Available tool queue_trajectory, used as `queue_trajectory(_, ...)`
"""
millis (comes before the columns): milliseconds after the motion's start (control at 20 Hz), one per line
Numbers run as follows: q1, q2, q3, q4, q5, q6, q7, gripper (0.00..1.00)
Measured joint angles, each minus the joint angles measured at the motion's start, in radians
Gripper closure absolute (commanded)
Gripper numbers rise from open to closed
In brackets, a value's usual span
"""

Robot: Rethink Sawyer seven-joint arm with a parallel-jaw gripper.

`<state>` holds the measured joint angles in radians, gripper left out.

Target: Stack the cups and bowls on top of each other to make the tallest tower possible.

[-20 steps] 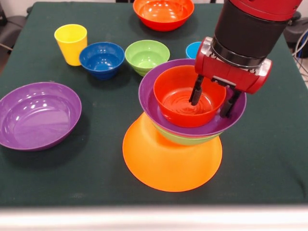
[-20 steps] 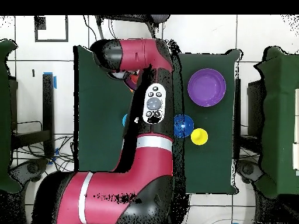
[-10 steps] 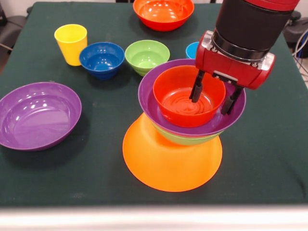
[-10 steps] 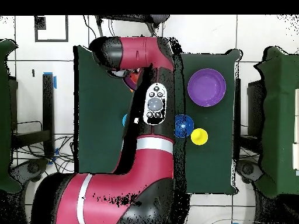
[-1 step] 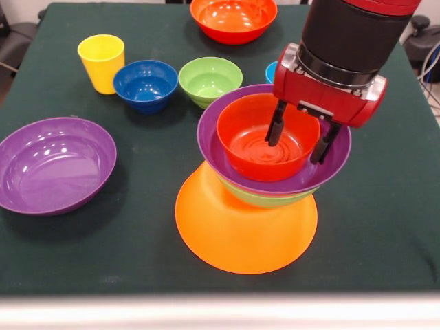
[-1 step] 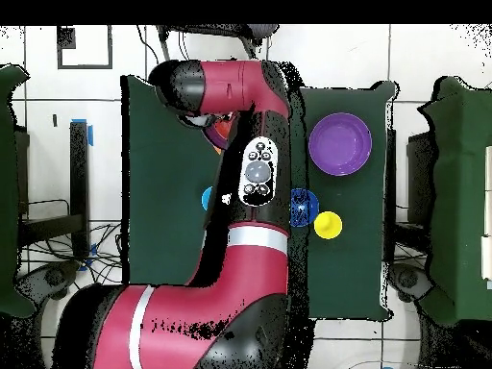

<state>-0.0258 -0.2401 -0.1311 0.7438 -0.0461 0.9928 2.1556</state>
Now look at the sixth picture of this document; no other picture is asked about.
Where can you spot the light blue plastic cup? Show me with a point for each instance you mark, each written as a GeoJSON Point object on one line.
{"type": "Point", "coordinates": [206, 198]}

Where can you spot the blue plastic bowl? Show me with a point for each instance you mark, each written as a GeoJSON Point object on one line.
{"type": "Point", "coordinates": [307, 207]}

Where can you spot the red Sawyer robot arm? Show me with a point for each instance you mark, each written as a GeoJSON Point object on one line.
{"type": "Point", "coordinates": [192, 307]}

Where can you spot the dark green tablecloth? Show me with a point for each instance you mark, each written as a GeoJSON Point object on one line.
{"type": "Point", "coordinates": [165, 192]}

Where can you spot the yellow plastic cup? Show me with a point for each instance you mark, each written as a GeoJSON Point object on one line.
{"type": "Point", "coordinates": [328, 225]}

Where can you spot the black stand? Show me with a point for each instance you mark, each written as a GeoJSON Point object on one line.
{"type": "Point", "coordinates": [78, 173]}
{"type": "Point", "coordinates": [421, 173]}

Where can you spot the grey chair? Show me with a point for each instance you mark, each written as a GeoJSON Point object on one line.
{"type": "Point", "coordinates": [265, 30]}

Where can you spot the dark grey stand base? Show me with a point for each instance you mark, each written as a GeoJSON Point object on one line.
{"type": "Point", "coordinates": [50, 276]}
{"type": "Point", "coordinates": [407, 278]}

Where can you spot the green-clothed side table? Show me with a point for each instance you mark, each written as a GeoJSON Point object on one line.
{"type": "Point", "coordinates": [7, 192]}
{"type": "Point", "coordinates": [461, 192]}

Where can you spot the white box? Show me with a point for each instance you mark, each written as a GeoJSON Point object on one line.
{"type": "Point", "coordinates": [488, 173]}

